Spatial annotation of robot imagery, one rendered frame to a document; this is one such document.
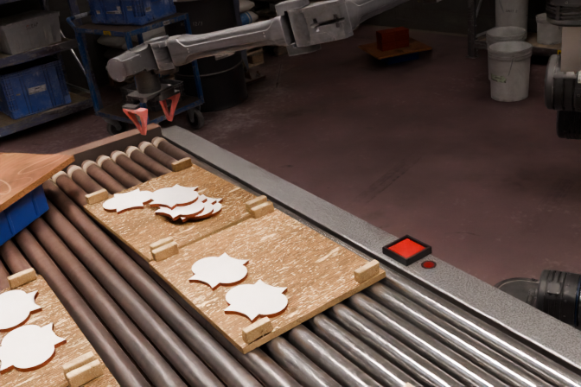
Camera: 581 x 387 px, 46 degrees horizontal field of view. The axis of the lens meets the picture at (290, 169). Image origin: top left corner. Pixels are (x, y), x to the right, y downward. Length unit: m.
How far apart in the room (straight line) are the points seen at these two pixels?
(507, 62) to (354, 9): 3.64
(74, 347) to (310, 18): 0.78
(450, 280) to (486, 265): 1.73
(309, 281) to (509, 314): 0.39
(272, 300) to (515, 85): 3.87
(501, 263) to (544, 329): 1.87
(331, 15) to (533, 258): 2.08
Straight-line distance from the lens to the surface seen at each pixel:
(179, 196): 1.76
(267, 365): 1.24
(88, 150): 2.31
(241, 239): 1.59
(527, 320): 1.33
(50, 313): 1.51
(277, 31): 1.41
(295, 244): 1.54
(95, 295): 1.55
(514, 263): 3.18
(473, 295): 1.39
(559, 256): 3.25
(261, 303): 1.35
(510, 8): 6.01
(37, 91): 5.79
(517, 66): 4.99
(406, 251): 1.49
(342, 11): 1.35
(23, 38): 5.69
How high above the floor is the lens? 1.72
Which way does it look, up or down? 24 degrees down
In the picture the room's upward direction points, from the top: 7 degrees counter-clockwise
